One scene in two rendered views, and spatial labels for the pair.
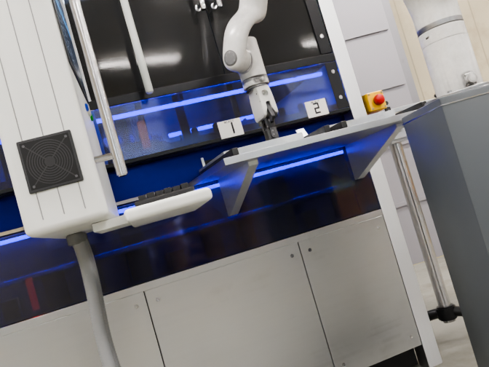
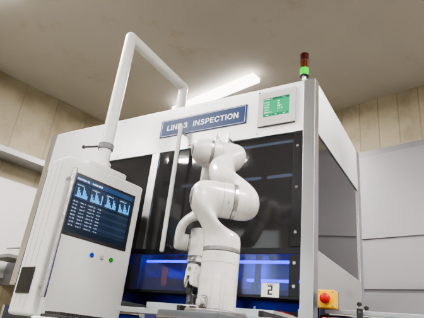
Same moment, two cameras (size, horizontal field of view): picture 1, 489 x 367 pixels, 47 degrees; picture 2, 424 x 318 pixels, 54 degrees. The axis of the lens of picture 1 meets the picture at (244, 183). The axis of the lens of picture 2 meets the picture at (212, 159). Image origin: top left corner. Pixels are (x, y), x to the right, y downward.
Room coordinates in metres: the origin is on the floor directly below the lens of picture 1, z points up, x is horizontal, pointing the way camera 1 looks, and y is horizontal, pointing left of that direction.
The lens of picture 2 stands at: (0.58, -1.62, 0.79)
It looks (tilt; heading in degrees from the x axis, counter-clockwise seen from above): 23 degrees up; 52
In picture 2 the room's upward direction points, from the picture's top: 7 degrees clockwise
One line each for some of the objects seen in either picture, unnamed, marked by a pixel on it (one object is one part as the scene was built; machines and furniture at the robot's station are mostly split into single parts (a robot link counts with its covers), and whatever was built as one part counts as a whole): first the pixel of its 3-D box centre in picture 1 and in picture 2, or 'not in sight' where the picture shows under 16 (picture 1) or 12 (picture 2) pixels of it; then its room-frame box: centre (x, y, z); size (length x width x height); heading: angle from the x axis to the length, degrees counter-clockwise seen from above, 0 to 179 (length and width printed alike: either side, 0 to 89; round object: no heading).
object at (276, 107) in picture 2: not in sight; (276, 107); (2.00, -0.32, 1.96); 0.21 x 0.01 x 0.21; 109
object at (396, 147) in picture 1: (421, 230); not in sight; (2.30, -0.64, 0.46); 0.09 x 0.09 x 0.77; 19
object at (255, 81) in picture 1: (255, 84); (195, 260); (1.74, -0.12, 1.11); 0.09 x 0.08 x 0.03; 19
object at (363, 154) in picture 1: (377, 153); not in sight; (1.88, -0.46, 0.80); 0.34 x 0.03 x 0.13; 19
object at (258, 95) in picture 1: (261, 102); (194, 274); (1.74, -0.12, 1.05); 0.10 x 0.07 x 0.11; 19
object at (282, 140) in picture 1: (248, 157); (191, 312); (1.82, -0.04, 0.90); 0.34 x 0.26 x 0.04; 19
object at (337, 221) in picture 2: not in sight; (339, 214); (2.54, -0.35, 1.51); 0.85 x 0.01 x 0.59; 19
